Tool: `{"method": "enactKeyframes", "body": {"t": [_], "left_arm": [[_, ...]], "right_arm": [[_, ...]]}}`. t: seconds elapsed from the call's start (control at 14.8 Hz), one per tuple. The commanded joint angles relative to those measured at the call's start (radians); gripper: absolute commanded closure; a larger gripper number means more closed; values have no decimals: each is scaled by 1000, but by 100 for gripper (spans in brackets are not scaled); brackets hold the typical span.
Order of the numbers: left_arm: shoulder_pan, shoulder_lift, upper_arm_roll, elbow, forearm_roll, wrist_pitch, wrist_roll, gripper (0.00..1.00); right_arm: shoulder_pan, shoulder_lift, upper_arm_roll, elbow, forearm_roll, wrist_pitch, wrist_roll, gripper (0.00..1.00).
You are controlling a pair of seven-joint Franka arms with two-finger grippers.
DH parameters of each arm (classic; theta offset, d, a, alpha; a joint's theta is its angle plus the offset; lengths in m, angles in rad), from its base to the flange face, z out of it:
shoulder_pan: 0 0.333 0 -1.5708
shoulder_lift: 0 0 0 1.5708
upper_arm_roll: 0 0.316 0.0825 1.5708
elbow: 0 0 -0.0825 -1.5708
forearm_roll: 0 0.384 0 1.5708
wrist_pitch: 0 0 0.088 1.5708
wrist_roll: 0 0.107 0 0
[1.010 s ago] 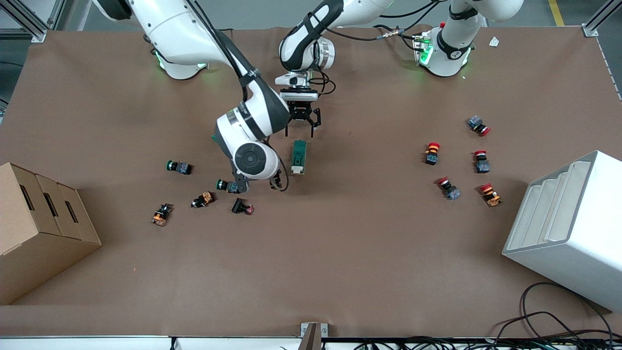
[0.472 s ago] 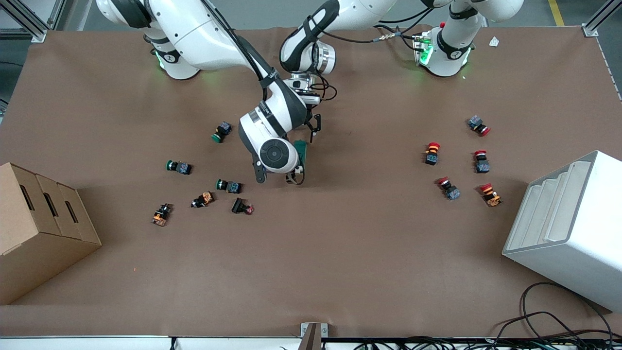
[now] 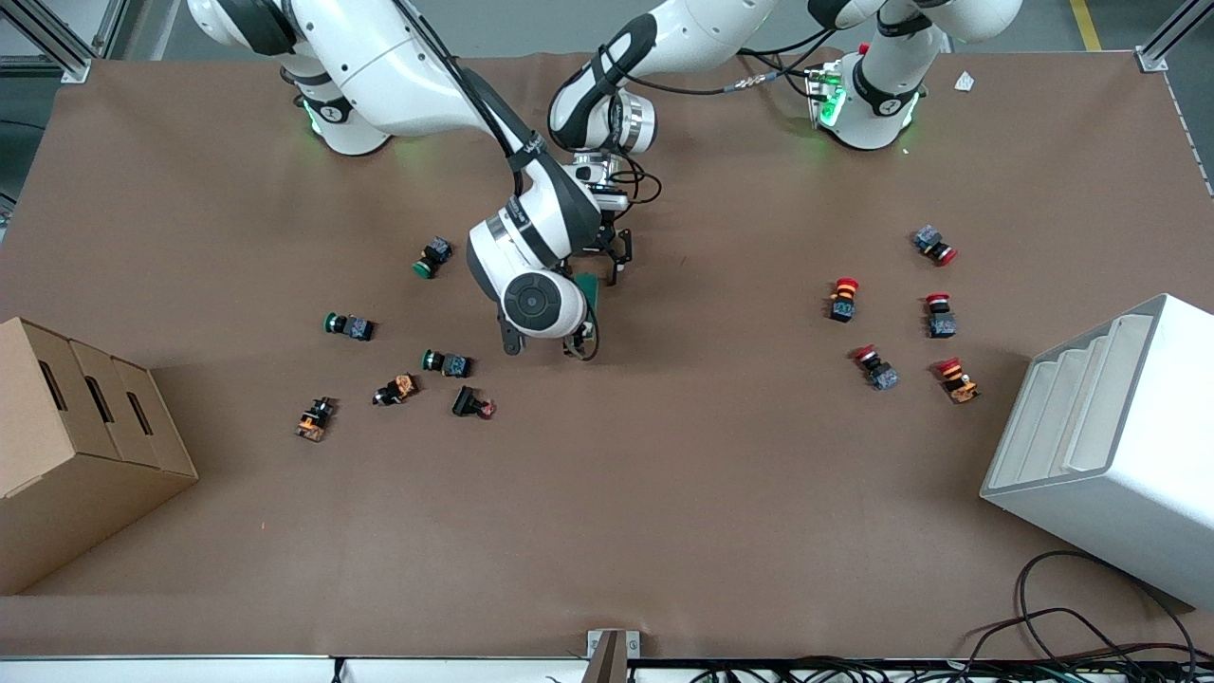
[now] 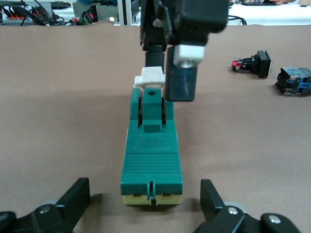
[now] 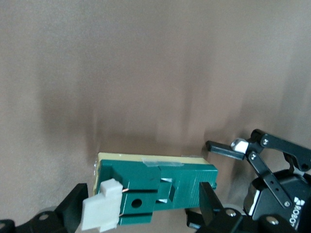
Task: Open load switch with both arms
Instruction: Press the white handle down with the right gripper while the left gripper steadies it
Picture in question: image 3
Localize brown table cover sheet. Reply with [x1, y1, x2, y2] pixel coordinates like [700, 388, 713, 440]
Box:
[0, 47, 1214, 660]

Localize red mushroom button orange body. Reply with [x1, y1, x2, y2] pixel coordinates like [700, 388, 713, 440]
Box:
[936, 357, 982, 405]

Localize brown cardboard box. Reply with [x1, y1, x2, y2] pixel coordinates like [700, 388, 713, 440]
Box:
[0, 317, 200, 597]

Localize white stepped rack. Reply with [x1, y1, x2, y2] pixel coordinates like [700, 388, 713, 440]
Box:
[980, 293, 1214, 611]

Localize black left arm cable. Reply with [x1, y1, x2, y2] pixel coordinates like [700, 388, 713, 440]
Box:
[616, 66, 817, 205]

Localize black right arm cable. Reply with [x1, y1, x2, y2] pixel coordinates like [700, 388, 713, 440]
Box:
[394, 0, 532, 172]

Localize black arm base cable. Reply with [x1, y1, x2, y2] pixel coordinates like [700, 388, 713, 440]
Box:
[738, 46, 821, 101]

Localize grey metal camera bracket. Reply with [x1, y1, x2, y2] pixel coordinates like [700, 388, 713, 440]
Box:
[586, 629, 641, 683]

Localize black cable bundle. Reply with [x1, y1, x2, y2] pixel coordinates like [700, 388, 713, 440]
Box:
[683, 655, 1214, 683]

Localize black looped cable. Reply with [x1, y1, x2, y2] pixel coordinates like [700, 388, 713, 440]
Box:
[967, 550, 1198, 683]

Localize aluminium frame profile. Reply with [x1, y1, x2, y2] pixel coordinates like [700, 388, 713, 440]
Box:
[1133, 0, 1214, 72]
[0, 0, 94, 84]

